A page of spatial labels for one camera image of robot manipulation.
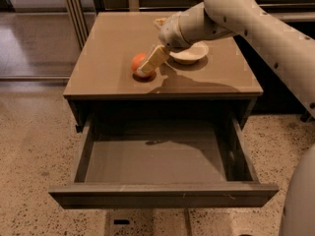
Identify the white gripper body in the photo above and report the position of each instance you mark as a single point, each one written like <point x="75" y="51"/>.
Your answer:
<point x="170" y="30"/>

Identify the orange fruit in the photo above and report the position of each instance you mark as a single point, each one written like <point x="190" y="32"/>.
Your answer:
<point x="135" y="65"/>

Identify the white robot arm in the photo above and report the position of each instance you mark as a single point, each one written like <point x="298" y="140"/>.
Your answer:
<point x="289" y="52"/>

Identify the grey drawer cabinet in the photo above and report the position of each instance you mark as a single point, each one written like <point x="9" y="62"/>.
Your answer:
<point x="103" y="70"/>

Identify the open grey top drawer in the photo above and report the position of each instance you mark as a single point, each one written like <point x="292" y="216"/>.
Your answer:
<point x="163" y="163"/>

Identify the white paper bowl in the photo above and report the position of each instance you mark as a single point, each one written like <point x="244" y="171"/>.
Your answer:
<point x="191" y="55"/>

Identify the metal window frame rail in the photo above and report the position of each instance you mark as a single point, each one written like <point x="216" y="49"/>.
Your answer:
<point x="76" y="14"/>

